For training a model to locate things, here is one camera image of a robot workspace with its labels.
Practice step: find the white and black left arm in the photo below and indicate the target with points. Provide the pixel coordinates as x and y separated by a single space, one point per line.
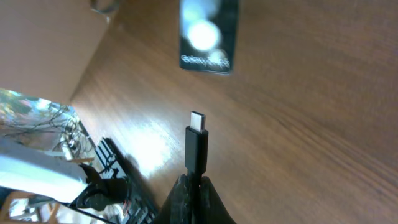
77 185

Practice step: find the black Galaxy flip phone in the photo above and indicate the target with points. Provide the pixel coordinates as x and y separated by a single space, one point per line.
207 32

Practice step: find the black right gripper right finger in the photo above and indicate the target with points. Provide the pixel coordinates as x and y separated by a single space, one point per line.
212 209

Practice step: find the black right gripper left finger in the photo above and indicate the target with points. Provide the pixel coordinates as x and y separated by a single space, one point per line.
177 209

